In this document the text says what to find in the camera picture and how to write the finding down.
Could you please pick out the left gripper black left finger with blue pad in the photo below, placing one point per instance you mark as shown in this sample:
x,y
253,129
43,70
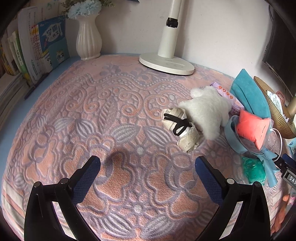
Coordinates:
x,y
41,221

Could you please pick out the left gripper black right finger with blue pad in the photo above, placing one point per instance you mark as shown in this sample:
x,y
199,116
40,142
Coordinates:
x,y
252,222

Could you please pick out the light blue cleaning cloth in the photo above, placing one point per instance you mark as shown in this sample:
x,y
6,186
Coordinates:
x,y
241,145

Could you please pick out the green mesh scrunchie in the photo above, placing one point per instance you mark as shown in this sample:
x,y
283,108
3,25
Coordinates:
x,y
253,170

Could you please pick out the coral pink pouch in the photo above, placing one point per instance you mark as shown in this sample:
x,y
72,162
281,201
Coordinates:
x,y
253,128

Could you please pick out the teal cloth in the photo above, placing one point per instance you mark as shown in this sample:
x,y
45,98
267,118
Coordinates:
x,y
249,94

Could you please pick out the white fluffy star plush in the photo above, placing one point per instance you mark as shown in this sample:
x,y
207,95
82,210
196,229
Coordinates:
x,y
207,110

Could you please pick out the beige shoe black lace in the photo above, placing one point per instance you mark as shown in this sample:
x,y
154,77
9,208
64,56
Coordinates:
x,y
175,120

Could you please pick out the person hand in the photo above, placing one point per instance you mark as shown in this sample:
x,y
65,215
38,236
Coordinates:
x,y
280,215

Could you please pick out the gold cylinder bottle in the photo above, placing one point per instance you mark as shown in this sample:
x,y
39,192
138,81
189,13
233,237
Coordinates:
x,y
291,108

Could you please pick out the black monitor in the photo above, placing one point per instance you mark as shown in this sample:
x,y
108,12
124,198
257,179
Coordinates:
x,y
279,55

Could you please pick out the pink patterned towel mat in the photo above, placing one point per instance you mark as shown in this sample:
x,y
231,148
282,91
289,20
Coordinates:
x,y
110,107

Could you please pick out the stacked books pile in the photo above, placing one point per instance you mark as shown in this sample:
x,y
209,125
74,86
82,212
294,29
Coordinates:
x,y
13,88

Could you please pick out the black pen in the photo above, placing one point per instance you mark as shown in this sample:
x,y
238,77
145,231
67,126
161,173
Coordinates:
x,y
35,85

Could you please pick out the white colourful spine book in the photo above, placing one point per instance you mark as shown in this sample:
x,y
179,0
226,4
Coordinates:
x,y
28,19

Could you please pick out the white desk lamp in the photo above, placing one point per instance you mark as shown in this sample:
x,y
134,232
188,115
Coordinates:
x,y
165,60

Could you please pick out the green spine book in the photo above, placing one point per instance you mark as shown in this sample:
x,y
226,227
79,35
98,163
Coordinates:
x,y
16,51

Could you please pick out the white ribbed vase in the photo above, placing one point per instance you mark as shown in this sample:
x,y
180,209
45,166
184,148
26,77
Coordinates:
x,y
89,41

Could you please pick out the blue cover workbook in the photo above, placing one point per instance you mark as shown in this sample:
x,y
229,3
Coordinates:
x,y
53,42

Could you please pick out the blue white artificial flowers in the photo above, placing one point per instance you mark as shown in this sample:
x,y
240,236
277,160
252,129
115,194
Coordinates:
x,y
75,8

